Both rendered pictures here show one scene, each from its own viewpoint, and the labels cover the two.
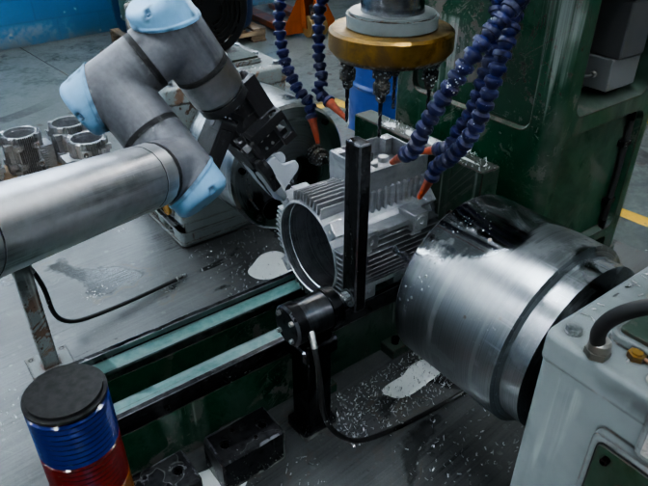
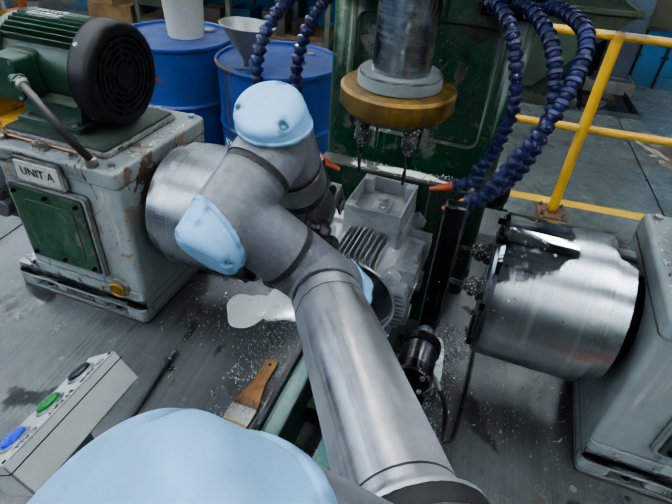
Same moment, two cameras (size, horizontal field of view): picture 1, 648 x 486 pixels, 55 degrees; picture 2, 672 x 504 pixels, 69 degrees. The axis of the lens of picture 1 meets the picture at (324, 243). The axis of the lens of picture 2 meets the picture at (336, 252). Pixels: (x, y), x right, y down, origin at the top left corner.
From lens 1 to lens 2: 0.53 m
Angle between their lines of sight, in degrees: 29
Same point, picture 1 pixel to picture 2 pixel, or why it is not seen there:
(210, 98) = (312, 196)
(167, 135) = (323, 254)
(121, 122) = (274, 256)
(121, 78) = (263, 206)
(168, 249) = (130, 330)
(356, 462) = (452, 455)
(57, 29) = not seen: outside the picture
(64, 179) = (391, 369)
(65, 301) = not seen: hidden behind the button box
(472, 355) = (573, 348)
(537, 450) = (640, 398)
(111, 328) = not seen: hidden behind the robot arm
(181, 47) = (305, 154)
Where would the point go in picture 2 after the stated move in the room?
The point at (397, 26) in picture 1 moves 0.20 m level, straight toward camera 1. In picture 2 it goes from (429, 87) to (529, 145)
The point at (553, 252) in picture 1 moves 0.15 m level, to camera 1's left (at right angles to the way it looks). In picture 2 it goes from (605, 253) to (540, 285)
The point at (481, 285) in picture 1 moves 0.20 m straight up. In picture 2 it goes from (570, 294) to (628, 171)
